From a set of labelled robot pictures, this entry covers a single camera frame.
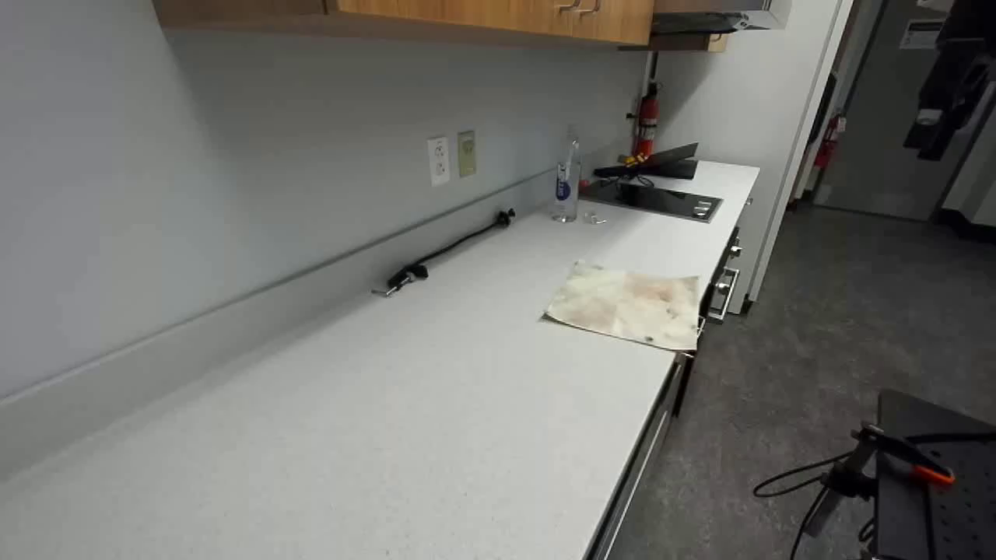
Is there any stained white cloth towel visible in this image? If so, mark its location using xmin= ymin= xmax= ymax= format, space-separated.
xmin=542 ymin=259 xmax=708 ymax=359

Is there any orange-handled clamp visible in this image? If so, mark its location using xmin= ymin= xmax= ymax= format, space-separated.
xmin=851 ymin=420 xmax=961 ymax=493

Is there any clear plastic water bottle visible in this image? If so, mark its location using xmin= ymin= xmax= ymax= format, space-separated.
xmin=550 ymin=126 xmax=586 ymax=223

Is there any black floor cable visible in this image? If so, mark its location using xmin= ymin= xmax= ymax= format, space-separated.
xmin=749 ymin=446 xmax=882 ymax=560

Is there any grey door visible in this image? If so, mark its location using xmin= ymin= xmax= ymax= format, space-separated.
xmin=818 ymin=0 xmax=961 ymax=223

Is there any beige wall switch plate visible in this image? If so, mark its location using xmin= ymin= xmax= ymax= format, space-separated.
xmin=454 ymin=126 xmax=479 ymax=180

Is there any dark metal wall shelf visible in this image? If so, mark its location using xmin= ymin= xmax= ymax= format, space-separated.
xmin=651 ymin=0 xmax=780 ymax=52

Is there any red wall-mounted device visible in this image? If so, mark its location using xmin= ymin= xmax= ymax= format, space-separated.
xmin=813 ymin=116 xmax=851 ymax=175

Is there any base cabinet with drawers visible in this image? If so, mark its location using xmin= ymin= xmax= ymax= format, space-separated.
xmin=581 ymin=210 xmax=753 ymax=560

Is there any white electrical outlet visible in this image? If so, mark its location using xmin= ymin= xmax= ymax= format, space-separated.
xmin=423 ymin=134 xmax=454 ymax=191

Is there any red fire extinguisher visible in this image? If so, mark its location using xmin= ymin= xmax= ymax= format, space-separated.
xmin=629 ymin=80 xmax=662 ymax=165

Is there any black power cord with plug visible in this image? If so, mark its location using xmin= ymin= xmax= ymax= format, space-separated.
xmin=382 ymin=208 xmax=519 ymax=297

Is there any black perforated table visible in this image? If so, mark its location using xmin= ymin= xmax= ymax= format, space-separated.
xmin=871 ymin=386 xmax=996 ymax=560

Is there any wooden wall cabinet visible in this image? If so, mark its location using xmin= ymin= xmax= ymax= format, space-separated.
xmin=153 ymin=0 xmax=661 ymax=49

